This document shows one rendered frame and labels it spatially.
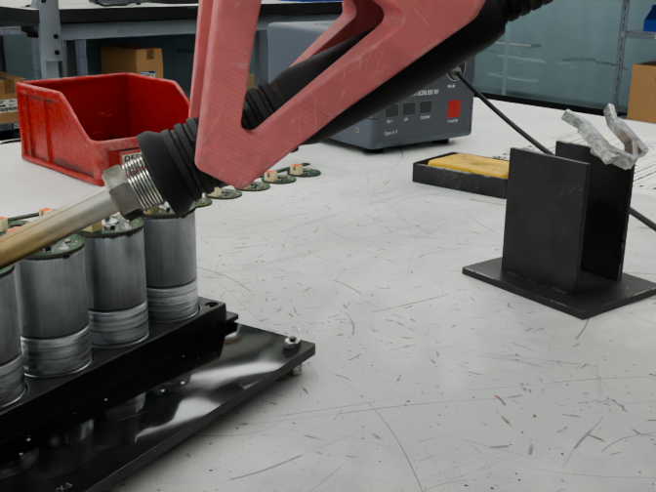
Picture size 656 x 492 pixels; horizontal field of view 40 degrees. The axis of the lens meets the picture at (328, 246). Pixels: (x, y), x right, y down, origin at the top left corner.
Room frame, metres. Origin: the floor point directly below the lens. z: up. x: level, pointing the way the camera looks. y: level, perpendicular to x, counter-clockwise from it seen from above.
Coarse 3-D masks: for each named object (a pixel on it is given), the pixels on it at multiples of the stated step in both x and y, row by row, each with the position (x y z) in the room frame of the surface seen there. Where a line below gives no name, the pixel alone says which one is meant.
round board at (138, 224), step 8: (112, 216) 0.31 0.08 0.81; (120, 216) 0.31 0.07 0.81; (112, 224) 0.29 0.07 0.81; (120, 224) 0.30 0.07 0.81; (136, 224) 0.30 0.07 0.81; (80, 232) 0.29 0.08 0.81; (88, 232) 0.29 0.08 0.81; (96, 232) 0.29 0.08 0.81; (104, 232) 0.29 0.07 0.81; (112, 232) 0.29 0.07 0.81; (120, 232) 0.29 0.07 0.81; (128, 232) 0.29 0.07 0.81
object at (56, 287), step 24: (24, 264) 0.26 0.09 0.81; (48, 264) 0.26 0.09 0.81; (72, 264) 0.27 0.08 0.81; (24, 288) 0.26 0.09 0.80; (48, 288) 0.26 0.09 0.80; (72, 288) 0.27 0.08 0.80; (24, 312) 0.26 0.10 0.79; (48, 312) 0.26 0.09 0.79; (72, 312) 0.27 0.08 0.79; (24, 336) 0.26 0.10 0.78; (48, 336) 0.26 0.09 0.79; (72, 336) 0.27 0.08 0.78; (24, 360) 0.26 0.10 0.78; (48, 360) 0.26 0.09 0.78; (72, 360) 0.27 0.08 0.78
